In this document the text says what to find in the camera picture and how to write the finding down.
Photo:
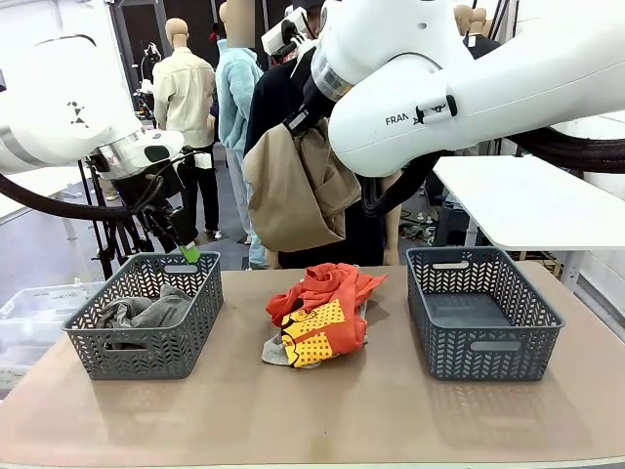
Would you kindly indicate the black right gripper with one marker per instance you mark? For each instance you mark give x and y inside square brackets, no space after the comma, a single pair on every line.
[305,119]

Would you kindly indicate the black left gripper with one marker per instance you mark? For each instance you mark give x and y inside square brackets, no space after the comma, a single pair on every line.
[173,225]

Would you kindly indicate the dark grey heather garment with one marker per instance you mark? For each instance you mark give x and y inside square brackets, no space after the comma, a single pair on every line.
[161,310]

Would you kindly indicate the tan beige garment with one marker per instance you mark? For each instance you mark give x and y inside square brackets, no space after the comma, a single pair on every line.
[293,195]

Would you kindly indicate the light grey garment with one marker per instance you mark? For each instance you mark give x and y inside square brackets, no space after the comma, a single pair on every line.
[273,353]

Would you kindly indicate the orange garment yellow print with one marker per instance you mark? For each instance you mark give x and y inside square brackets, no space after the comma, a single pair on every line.
[322,293]

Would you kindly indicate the person's left forearm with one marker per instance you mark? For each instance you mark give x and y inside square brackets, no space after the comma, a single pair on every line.
[393,225]

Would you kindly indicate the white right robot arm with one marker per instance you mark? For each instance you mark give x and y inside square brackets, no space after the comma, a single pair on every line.
[488,73]

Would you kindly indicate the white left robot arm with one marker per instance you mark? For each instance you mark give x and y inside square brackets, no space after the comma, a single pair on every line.
[49,112]

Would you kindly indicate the person in black t-shirt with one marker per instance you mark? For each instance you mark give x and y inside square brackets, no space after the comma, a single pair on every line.
[273,98]

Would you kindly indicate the mannequin in teal fleece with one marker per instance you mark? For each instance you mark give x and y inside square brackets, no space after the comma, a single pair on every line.
[237,98]

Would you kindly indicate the grey woven plastic basket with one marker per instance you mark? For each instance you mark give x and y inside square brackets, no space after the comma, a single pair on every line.
[488,361]
[146,356]

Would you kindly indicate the mannequin in cream jacket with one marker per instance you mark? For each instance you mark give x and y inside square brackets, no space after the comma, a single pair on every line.
[188,98]

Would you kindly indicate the small white side table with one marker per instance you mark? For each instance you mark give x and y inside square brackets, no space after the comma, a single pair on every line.
[29,190]

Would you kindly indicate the clear plastic storage bin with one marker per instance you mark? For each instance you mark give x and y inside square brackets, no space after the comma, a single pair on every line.
[29,317]

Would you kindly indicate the mannequin in white shirt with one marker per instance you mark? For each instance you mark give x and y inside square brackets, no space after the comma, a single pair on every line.
[463,19]

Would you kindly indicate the mannequin in black shirt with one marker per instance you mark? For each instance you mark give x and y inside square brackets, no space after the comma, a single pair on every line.
[483,44]

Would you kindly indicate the large white side table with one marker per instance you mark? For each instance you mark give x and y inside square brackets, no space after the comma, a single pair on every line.
[527,205]

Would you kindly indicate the black camera tripod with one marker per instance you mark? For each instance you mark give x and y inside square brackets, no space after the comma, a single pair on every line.
[105,244]

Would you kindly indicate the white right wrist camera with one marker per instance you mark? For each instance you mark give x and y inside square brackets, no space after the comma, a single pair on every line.
[283,34]

